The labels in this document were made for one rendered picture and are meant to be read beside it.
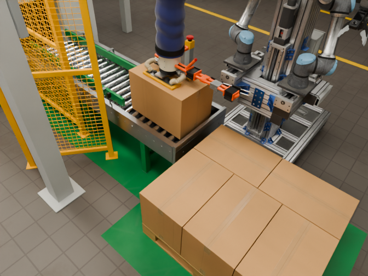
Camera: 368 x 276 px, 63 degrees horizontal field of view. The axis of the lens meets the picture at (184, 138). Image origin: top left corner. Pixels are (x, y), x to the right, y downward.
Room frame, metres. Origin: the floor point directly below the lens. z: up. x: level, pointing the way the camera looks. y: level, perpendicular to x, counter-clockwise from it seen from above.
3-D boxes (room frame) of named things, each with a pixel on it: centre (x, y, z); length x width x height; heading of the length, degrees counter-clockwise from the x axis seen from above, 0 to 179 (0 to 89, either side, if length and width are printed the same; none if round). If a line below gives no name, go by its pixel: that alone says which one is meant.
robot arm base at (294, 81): (1.95, -0.84, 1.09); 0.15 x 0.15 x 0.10
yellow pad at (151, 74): (2.04, 0.21, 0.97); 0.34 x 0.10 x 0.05; 49
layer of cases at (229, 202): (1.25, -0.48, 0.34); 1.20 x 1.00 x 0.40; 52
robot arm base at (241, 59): (2.26, -0.45, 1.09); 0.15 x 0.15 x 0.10
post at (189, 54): (2.65, 0.00, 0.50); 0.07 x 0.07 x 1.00; 52
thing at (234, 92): (1.72, -0.31, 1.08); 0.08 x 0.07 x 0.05; 49
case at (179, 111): (2.12, 0.13, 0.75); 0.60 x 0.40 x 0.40; 50
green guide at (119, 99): (2.64, 1.22, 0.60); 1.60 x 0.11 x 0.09; 52
